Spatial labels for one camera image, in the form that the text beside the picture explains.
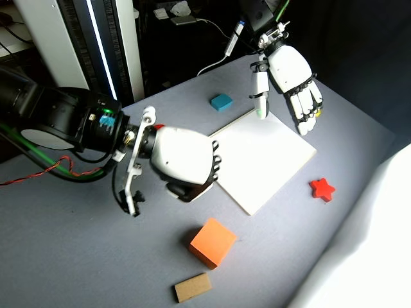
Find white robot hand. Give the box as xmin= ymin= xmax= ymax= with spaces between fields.
xmin=148 ymin=124 xmax=223 ymax=203
xmin=249 ymin=44 xmax=324 ymax=137

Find orange block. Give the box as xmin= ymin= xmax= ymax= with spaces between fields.
xmin=188 ymin=218 xmax=238 ymax=271

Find blue block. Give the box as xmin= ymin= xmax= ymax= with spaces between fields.
xmin=210 ymin=94 xmax=234 ymax=112

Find white rectangular board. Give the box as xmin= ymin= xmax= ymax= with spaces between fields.
xmin=208 ymin=107 xmax=318 ymax=217

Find grey flat device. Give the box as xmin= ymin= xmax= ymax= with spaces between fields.
xmin=170 ymin=15 xmax=198 ymax=27

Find white crumpled object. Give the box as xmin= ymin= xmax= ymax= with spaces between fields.
xmin=169 ymin=0 xmax=192 ymax=17

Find red star block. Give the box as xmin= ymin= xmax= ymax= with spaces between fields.
xmin=308 ymin=177 xmax=337 ymax=203

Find tan wooden block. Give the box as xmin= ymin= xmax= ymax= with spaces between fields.
xmin=174 ymin=272 xmax=213 ymax=304

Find grey table cloth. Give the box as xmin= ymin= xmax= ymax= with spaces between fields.
xmin=0 ymin=54 xmax=399 ymax=308

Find white robot body column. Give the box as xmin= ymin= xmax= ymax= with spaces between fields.
xmin=12 ymin=0 xmax=146 ymax=112

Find white blurred panel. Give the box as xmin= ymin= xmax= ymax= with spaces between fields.
xmin=285 ymin=146 xmax=411 ymax=308

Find white side desk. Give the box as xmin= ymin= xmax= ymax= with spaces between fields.
xmin=0 ymin=0 xmax=33 ymax=59

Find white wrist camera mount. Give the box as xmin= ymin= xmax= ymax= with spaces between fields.
xmin=120 ymin=107 xmax=157 ymax=218
xmin=223 ymin=20 xmax=247 ymax=58

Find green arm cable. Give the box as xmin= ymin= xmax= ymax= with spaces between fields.
xmin=0 ymin=123 xmax=107 ymax=184
xmin=275 ymin=0 xmax=292 ymax=22

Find white usb cable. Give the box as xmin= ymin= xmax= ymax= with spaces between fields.
xmin=195 ymin=17 xmax=232 ymax=41
xmin=196 ymin=55 xmax=229 ymax=77

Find red and black twisted cable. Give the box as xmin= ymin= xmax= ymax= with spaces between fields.
xmin=0 ymin=155 xmax=104 ymax=187

